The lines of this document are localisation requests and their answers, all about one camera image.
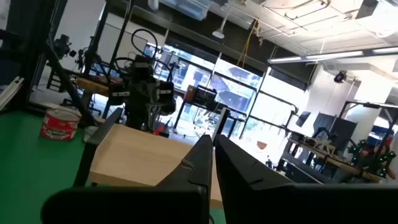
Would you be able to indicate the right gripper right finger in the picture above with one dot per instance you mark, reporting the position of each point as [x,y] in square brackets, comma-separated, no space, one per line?
[264,199]

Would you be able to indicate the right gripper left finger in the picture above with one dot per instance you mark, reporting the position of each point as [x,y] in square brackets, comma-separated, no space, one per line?
[186,202]

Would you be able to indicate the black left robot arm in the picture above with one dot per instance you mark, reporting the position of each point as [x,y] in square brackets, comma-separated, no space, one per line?
[138,67]

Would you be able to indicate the wooden workbench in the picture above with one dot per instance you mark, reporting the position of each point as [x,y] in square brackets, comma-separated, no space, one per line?
[93,85]

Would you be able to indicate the brown box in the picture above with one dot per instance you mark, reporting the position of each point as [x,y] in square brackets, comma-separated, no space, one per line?
[189,93]

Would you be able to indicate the black perforated crate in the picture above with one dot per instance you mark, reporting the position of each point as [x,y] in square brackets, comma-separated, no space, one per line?
[205,96]

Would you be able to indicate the wooden background table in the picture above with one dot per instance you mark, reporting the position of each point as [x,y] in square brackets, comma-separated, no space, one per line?
[326,158]

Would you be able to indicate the small background monitor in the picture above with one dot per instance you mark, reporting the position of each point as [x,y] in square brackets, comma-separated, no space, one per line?
[303,119]

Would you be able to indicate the blue-grey curtain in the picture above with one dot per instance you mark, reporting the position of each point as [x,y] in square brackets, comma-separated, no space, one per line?
[323,124]

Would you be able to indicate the translucent plastic bin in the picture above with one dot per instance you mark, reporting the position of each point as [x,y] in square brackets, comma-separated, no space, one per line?
[186,7]

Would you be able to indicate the white pendant lamp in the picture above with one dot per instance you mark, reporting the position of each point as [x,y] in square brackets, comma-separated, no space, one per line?
[218,34]

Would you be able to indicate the black panel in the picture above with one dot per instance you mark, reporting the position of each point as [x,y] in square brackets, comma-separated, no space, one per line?
[346,130]

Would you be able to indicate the background robot green lights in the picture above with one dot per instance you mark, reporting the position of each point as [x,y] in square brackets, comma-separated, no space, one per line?
[379,161]

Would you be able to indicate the ceiling light strip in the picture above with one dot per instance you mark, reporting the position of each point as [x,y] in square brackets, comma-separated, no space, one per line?
[326,56]

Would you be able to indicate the wooden shelf black metal frame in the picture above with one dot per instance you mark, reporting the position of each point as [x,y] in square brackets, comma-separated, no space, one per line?
[140,155]

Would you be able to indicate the black diagonal frame strut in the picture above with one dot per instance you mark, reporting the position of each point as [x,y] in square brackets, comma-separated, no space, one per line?
[71,90]

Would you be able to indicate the black tripod camera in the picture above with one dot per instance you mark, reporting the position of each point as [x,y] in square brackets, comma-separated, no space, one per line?
[63,46]

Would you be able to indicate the aluminium rail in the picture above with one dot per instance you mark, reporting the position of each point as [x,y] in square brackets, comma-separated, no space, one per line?
[11,93]

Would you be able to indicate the ceiling-mounted camera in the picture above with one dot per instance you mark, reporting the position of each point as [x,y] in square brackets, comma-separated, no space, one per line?
[340,76]

